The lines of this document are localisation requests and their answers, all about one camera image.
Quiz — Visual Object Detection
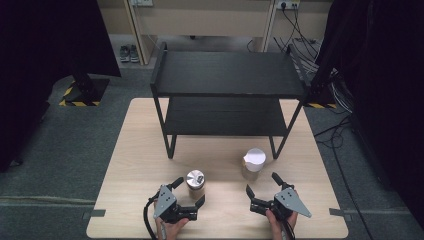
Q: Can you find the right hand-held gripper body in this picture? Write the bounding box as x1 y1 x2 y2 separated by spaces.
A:
249 187 313 222

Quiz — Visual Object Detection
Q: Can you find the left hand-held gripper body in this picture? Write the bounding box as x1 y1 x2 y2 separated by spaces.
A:
152 184 198 224

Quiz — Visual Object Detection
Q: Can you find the silver lid glass jar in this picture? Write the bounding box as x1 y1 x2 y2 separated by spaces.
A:
185 169 206 200

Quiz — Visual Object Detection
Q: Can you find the white lid glass jar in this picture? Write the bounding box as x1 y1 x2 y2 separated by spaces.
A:
241 147 267 183

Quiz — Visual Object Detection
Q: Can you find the black two-tier shelf rack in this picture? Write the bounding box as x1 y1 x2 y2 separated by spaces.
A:
149 41 313 160

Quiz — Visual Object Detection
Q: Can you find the person's right hand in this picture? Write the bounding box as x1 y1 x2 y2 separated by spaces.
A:
265 209 299 240

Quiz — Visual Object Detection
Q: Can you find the person's left hand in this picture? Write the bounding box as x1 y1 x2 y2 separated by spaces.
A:
154 216 190 240

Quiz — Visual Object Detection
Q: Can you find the grey tape strip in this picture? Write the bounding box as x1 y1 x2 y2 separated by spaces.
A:
82 209 107 220
329 207 353 222

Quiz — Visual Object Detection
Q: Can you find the black stand base striped tape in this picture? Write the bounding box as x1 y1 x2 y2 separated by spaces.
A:
58 71 111 108
304 74 338 110

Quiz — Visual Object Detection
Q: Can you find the grey shoe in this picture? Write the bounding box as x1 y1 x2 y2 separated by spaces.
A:
119 44 131 63
129 44 140 64

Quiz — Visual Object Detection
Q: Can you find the dark curtain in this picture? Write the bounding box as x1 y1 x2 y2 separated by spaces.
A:
314 0 424 221
0 0 122 173

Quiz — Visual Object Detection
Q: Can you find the beige desk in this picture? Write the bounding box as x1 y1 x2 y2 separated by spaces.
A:
96 0 334 66

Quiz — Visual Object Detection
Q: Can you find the white power strip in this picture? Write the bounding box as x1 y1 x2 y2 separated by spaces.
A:
275 0 301 10

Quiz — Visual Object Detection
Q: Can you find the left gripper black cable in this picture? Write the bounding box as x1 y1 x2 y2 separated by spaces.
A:
143 196 160 240

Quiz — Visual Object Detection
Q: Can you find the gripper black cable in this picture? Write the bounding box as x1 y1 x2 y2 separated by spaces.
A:
281 220 296 240
143 196 160 240

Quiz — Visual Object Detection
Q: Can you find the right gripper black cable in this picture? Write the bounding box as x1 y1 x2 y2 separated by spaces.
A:
281 220 296 240

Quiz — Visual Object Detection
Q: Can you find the black floor cable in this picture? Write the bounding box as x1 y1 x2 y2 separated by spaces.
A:
313 114 374 240

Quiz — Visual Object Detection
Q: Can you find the bundle of floor cables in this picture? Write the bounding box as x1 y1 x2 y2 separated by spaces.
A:
246 6 355 115

